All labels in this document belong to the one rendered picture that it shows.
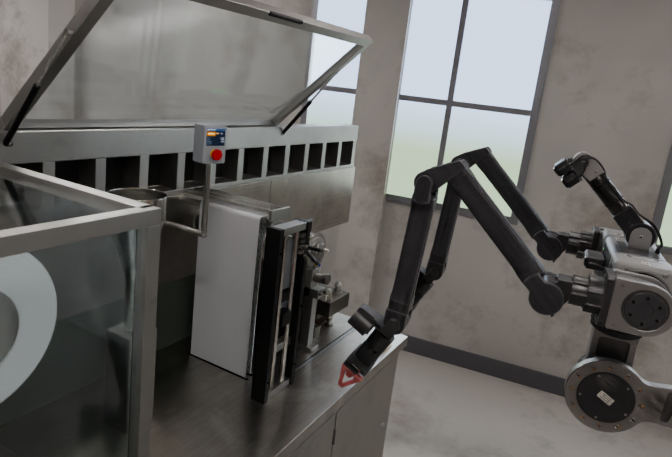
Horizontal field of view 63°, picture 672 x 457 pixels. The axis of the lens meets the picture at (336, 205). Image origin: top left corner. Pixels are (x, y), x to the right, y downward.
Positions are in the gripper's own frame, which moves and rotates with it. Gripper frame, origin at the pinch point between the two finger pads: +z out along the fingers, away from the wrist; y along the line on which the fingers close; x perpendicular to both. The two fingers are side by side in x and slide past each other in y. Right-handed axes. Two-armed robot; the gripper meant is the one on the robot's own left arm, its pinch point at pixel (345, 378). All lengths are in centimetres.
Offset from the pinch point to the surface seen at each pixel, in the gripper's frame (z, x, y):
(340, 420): 27.8, 8.4, -21.8
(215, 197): -8, -68, -12
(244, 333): 17.9, -32.4, -6.7
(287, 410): 20.6, -6.5, 1.6
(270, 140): -18, -81, -59
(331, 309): 17, -20, -53
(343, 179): -3, -63, -123
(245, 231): -9, -51, -7
